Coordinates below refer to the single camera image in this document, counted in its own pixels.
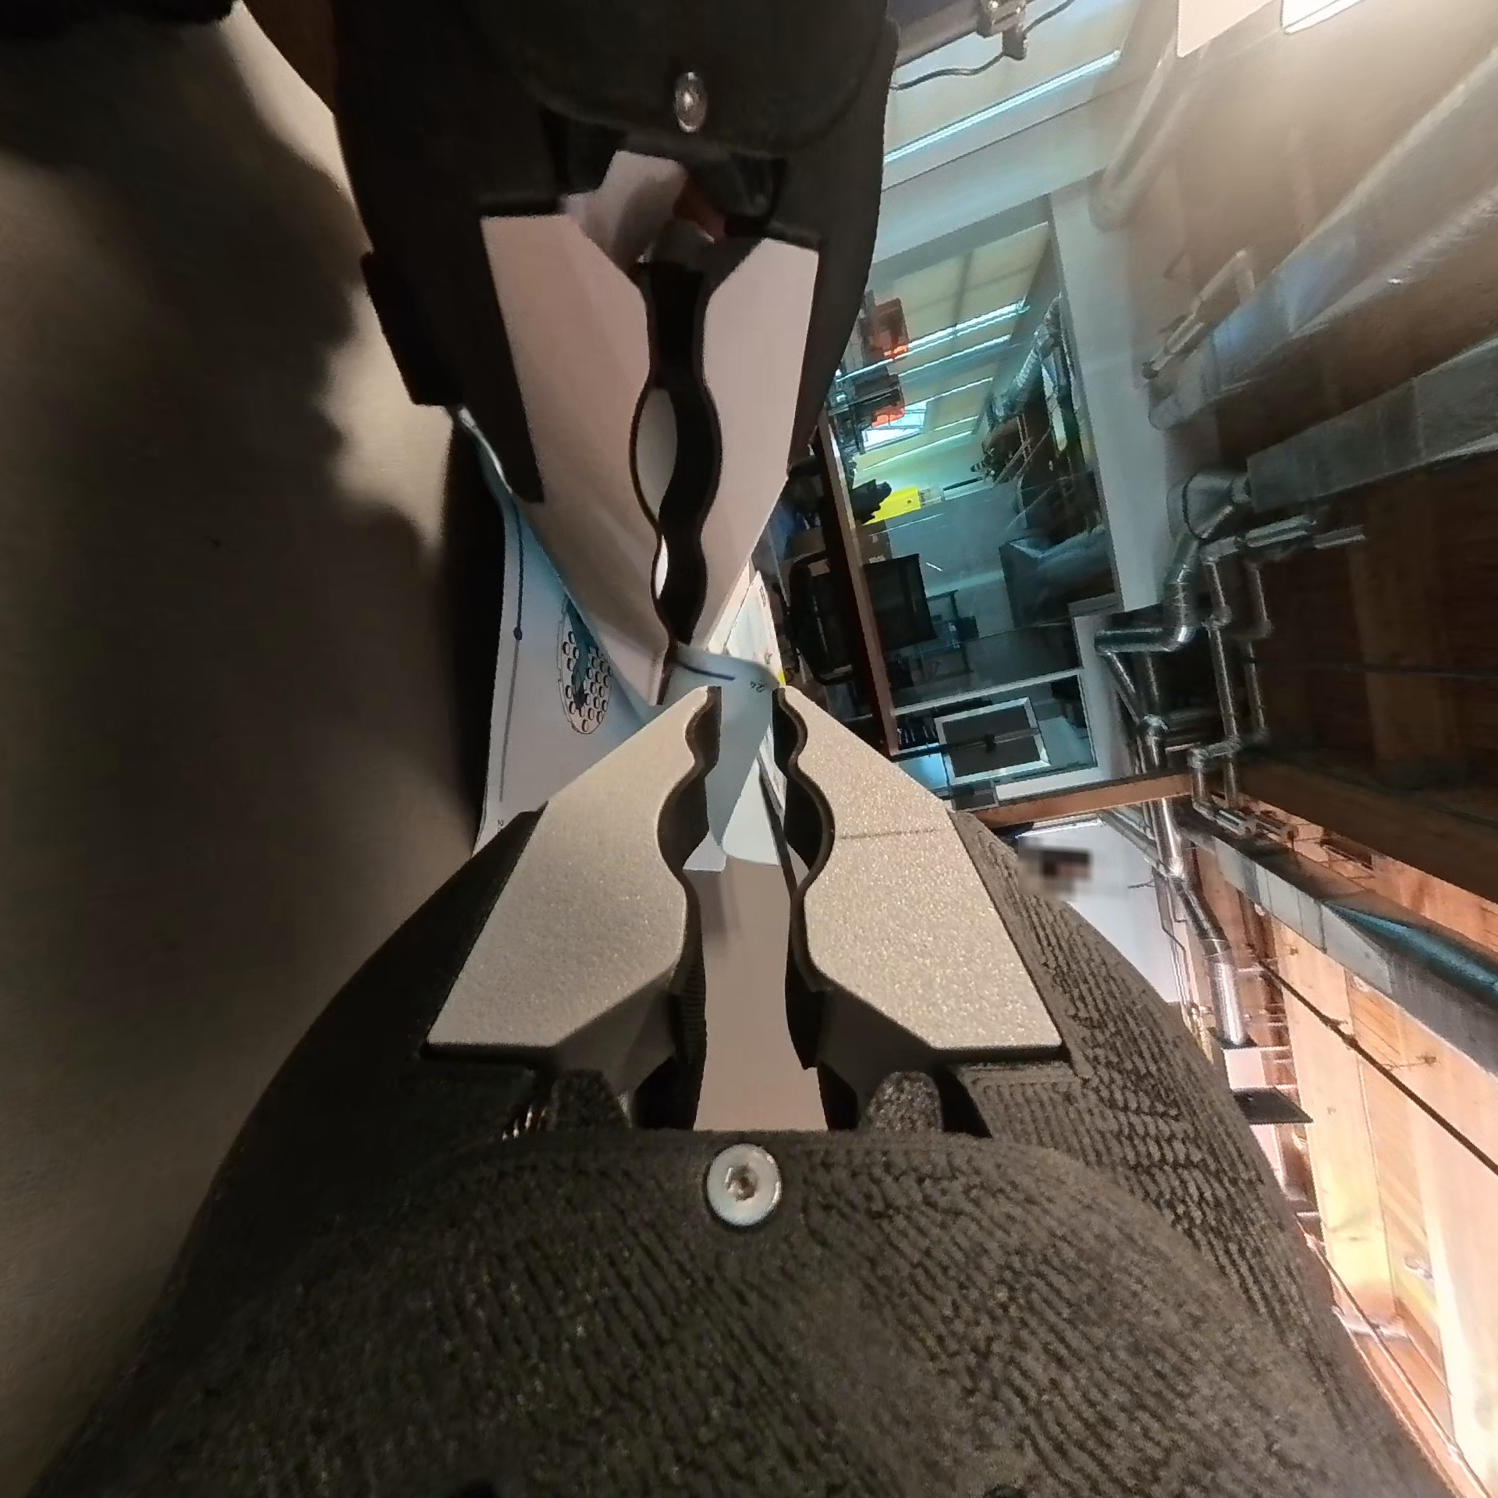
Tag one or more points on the yellow sign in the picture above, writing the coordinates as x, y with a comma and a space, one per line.
901, 505

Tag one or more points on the black office chair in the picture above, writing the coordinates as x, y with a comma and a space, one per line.
895, 590

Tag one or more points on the metal ventilation duct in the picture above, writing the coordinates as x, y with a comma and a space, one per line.
1141, 640

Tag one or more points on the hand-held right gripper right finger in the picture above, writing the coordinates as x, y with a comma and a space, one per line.
924, 936

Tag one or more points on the long wooden table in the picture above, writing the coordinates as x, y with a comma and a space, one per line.
878, 703

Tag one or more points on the orange lit screen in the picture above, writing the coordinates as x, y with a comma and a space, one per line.
886, 330

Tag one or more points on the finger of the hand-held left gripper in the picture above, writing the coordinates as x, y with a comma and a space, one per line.
573, 385
760, 375

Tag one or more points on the grey sofa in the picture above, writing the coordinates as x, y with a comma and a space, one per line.
1052, 567

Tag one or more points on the white framed panel on stand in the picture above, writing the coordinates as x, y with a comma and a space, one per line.
988, 740

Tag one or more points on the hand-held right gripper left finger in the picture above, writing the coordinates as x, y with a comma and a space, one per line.
562, 924

